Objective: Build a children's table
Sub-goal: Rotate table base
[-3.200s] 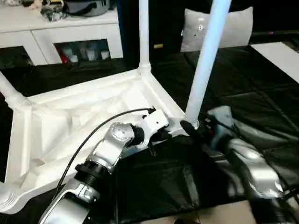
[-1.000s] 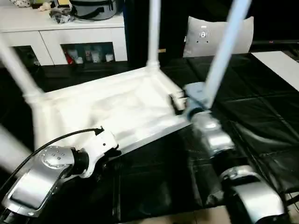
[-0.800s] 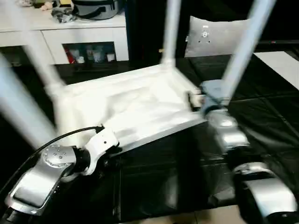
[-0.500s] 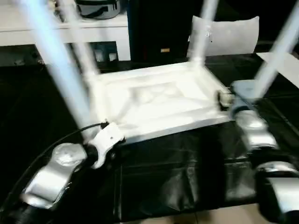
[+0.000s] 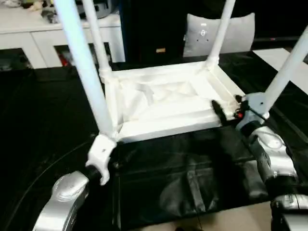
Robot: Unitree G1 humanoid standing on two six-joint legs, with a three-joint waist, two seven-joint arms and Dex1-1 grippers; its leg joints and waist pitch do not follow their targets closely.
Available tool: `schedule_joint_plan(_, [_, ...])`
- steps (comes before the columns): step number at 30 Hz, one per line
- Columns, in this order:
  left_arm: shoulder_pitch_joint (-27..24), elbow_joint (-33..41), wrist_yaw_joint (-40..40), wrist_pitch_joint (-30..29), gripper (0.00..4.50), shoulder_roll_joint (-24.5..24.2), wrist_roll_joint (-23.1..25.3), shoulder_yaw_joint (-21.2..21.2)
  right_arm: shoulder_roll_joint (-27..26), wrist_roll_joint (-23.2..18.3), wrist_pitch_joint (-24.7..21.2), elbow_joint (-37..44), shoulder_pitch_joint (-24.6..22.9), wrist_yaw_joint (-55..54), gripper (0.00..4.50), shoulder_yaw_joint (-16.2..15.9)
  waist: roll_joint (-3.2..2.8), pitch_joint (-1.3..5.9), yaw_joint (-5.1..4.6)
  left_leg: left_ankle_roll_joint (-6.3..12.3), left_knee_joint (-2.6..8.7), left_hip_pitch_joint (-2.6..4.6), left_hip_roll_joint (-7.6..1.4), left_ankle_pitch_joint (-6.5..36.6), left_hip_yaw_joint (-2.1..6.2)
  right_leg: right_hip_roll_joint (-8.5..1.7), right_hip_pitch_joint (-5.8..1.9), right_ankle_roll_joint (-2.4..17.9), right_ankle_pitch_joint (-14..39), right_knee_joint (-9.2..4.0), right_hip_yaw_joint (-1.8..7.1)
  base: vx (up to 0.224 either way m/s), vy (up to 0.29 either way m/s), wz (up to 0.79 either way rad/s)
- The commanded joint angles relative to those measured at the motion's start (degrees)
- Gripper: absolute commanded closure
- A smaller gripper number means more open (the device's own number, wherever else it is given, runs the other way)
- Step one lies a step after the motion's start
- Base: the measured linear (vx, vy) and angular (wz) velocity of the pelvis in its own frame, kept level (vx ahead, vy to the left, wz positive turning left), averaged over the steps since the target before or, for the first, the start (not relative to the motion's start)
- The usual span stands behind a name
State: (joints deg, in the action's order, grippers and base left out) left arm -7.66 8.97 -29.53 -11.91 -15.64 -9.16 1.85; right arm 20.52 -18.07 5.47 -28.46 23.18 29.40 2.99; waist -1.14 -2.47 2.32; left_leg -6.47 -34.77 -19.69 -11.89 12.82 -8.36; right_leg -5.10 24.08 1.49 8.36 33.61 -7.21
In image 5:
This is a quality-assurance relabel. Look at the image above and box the white plastic table top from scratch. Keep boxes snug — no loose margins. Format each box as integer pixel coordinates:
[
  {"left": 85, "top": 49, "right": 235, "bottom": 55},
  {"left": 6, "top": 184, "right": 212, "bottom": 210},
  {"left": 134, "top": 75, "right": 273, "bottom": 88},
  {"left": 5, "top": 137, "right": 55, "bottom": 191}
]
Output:
[{"left": 99, "top": 60, "right": 247, "bottom": 143}]

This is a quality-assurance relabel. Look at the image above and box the white plastic table leg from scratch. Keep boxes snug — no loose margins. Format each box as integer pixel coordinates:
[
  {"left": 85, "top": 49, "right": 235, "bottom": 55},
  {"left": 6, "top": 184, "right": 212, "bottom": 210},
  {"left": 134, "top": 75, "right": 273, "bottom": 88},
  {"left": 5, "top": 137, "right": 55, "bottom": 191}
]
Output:
[
  {"left": 81, "top": 0, "right": 115, "bottom": 80},
  {"left": 205, "top": 0, "right": 237, "bottom": 71},
  {"left": 53, "top": 0, "right": 118, "bottom": 141},
  {"left": 262, "top": 26, "right": 308, "bottom": 116}
]

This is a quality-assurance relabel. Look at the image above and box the white board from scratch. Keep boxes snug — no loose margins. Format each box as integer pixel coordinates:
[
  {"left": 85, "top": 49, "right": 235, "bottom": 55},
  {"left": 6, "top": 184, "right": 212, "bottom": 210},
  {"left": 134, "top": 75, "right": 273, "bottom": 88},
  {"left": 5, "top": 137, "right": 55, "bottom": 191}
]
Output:
[{"left": 254, "top": 47, "right": 308, "bottom": 95}]

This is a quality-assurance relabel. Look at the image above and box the grey cushion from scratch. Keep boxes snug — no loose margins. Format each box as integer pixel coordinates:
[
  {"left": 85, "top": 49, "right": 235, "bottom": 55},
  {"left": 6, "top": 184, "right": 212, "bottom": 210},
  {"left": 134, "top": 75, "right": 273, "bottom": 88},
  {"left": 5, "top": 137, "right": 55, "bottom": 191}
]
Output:
[{"left": 182, "top": 13, "right": 256, "bottom": 58}]

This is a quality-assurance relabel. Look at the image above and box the black cabinet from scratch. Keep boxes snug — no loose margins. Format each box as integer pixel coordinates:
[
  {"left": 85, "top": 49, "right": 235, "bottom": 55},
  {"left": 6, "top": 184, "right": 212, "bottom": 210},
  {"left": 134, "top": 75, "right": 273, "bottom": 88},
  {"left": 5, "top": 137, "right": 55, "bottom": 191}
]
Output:
[{"left": 118, "top": 0, "right": 227, "bottom": 64}]

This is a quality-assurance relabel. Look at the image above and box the black work mat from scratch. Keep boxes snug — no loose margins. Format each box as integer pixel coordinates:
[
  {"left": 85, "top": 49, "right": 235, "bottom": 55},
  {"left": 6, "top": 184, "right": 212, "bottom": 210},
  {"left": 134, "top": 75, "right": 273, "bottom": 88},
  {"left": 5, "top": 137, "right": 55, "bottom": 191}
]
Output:
[{"left": 0, "top": 51, "right": 308, "bottom": 231}]

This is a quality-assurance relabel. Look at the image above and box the dark gear on cabinet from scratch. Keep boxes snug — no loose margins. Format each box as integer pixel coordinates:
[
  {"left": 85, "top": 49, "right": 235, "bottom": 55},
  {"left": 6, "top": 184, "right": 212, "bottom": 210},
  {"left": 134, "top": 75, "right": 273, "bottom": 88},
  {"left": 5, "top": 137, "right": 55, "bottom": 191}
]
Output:
[{"left": 40, "top": 0, "right": 120, "bottom": 23}]

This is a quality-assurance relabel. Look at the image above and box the white cabinet with glass doors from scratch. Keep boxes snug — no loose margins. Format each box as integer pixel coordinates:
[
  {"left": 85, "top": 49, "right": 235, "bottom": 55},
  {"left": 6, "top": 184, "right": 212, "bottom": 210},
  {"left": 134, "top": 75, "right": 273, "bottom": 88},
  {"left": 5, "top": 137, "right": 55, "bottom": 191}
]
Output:
[{"left": 0, "top": 11, "right": 127, "bottom": 69}]

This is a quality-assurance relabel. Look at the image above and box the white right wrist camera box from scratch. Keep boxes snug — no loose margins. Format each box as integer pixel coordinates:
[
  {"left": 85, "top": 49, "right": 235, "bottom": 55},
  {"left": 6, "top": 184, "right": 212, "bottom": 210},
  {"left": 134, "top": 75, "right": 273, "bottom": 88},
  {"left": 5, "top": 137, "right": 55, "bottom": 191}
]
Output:
[{"left": 235, "top": 92, "right": 270, "bottom": 121}]

